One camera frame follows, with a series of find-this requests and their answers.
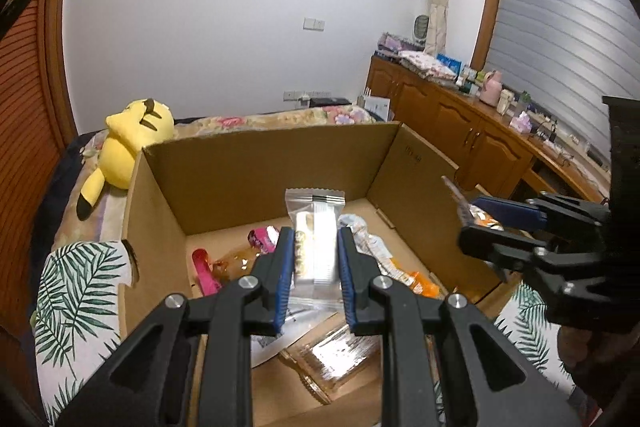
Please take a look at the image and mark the person's right hand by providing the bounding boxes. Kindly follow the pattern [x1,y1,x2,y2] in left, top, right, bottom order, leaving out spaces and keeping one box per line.
[558,325,639,410]

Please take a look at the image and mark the yellow Pikachu plush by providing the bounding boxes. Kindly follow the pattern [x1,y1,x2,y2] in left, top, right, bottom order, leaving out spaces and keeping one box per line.
[76,98,175,221]

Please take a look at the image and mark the orange white snack pouch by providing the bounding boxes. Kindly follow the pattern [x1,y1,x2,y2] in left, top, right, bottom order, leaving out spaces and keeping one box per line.
[338,213,440,298]

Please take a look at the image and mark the white duck snack pack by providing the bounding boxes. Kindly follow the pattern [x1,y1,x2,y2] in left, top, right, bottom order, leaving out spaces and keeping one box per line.
[442,176,503,232]

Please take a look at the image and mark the wooden louvred wardrobe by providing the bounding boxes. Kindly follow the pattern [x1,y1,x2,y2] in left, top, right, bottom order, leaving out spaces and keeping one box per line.
[0,0,79,343]

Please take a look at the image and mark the chicken foot snack pouch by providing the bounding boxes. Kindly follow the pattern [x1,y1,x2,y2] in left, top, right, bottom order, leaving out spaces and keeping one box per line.
[250,305,334,369]

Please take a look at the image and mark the clear pack brown biscuits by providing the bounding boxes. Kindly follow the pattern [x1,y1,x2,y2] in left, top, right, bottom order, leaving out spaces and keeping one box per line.
[279,320,381,405]

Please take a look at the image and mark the white wall switch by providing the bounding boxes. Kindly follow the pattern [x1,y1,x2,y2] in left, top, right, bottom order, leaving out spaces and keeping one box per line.
[303,17,326,31]

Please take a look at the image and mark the pink sausage snack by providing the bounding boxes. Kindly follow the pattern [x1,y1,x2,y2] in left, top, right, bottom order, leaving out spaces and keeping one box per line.
[191,225,280,296]

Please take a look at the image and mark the brown cardboard box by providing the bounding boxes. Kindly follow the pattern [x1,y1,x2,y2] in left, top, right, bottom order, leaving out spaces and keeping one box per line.
[118,120,522,427]

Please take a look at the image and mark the white paper bag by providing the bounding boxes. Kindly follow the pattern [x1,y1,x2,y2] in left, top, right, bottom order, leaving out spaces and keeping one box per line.
[362,95,390,121]

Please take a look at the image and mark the pink tissue pack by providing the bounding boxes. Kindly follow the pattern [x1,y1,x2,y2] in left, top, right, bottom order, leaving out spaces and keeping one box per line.
[509,110,533,135]

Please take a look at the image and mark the grey window blind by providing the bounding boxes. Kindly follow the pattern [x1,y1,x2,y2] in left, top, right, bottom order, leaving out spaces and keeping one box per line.
[486,0,639,155]

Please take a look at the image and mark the folded floral cloth stack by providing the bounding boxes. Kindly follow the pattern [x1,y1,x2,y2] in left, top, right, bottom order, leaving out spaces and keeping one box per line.
[398,50,457,81]

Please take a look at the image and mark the pink thermos jug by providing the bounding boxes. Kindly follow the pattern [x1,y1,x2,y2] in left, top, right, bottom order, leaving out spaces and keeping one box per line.
[480,70,502,107]

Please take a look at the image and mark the small white fan heater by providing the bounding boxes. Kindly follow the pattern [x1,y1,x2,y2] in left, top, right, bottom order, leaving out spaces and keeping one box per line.
[412,14,430,46]

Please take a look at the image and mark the wooden sideboard cabinet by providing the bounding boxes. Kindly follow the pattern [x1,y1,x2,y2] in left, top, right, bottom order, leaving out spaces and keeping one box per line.
[367,55,606,202]

